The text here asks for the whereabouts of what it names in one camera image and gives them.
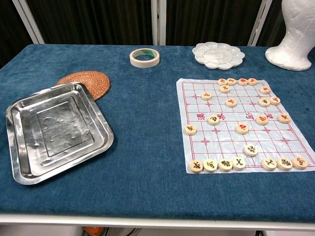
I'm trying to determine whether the white foam vase form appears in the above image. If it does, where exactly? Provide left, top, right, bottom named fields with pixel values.
left=265, top=0, right=315, bottom=71

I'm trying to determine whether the plastic Chinese chess board sheet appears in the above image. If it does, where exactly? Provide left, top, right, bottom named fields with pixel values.
left=176, top=78, right=315, bottom=174

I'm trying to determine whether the dark pleated curtain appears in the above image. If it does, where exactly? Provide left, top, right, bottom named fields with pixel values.
left=0, top=0, right=287, bottom=68

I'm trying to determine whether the orange object under table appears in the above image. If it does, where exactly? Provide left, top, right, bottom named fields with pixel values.
left=83, top=226, right=105, bottom=236

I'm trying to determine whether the white vertical frame post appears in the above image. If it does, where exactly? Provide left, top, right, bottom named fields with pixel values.
left=151, top=0, right=167, bottom=46

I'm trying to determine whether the square stainless steel tray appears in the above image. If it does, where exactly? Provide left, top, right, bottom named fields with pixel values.
left=5, top=82, right=115, bottom=185

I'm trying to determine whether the blue velvet tablecloth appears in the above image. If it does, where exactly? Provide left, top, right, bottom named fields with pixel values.
left=0, top=44, right=315, bottom=223

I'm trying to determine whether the white slanted frame post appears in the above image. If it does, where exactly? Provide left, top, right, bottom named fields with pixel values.
left=11, top=0, right=45, bottom=45
left=247, top=0, right=273, bottom=46

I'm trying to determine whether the round woven rattan coaster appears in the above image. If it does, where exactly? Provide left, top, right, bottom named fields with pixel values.
left=55, top=70, right=111, bottom=101

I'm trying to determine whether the white flower-shaped paint palette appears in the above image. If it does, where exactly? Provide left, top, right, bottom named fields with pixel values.
left=192, top=42, right=246, bottom=70

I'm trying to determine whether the beige masking tape roll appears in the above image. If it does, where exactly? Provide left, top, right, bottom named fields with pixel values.
left=129, top=48, right=160, bottom=68

